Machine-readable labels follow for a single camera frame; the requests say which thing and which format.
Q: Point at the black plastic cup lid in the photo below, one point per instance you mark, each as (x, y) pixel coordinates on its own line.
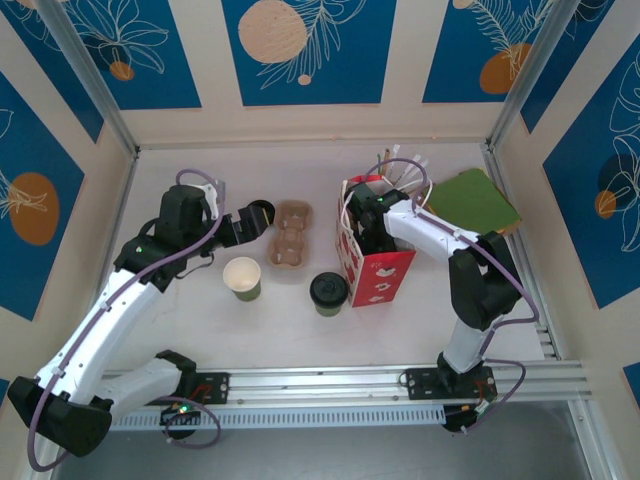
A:
(262, 204)
(328, 289)

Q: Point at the green paper cup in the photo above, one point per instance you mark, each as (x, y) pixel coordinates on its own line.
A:
(242, 277)
(330, 311)

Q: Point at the red white paper bag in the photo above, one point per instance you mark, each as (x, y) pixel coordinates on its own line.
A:
(382, 280)

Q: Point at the green-topped paper napkin stack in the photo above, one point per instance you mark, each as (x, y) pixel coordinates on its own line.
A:
(470, 200)

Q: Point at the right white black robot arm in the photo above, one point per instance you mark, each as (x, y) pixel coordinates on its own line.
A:
(430, 232)

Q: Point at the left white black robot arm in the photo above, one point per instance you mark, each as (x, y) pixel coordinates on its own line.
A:
(100, 330)

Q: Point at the brown pulp cup carrier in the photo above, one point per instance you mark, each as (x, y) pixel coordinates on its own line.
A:
(290, 235)

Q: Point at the wooden stirrer stick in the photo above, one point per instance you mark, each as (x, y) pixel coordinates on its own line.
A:
(386, 157)

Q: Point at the green brown napkin stack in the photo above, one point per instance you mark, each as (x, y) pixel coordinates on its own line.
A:
(510, 227)

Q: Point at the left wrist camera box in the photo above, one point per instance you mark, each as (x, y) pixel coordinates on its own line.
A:
(212, 197)

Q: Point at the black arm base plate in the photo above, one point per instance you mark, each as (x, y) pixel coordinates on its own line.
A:
(217, 387)
(420, 385)

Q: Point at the aluminium frame post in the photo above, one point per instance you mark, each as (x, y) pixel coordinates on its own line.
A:
(531, 75)
(92, 75)

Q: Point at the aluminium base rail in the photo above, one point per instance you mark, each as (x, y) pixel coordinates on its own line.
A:
(320, 385)

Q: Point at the aluminium frame leg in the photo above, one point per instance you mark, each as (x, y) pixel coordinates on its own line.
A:
(592, 445)
(45, 450)

